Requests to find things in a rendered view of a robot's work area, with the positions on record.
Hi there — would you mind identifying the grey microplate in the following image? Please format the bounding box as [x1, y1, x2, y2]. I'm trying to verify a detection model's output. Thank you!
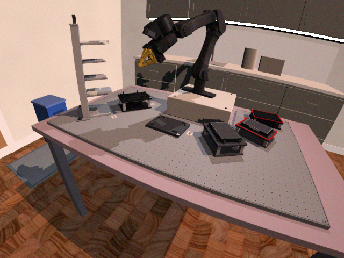
[209, 122, 242, 142]
[241, 118, 273, 137]

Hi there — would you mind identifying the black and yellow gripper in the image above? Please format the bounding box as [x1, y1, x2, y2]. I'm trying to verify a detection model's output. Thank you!
[138, 43, 169, 67]

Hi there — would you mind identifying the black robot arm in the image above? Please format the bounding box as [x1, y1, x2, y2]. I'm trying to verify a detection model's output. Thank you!
[143, 10, 226, 98]

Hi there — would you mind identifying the grey rack with shelves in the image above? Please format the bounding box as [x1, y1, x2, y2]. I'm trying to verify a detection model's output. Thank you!
[70, 25, 111, 118]

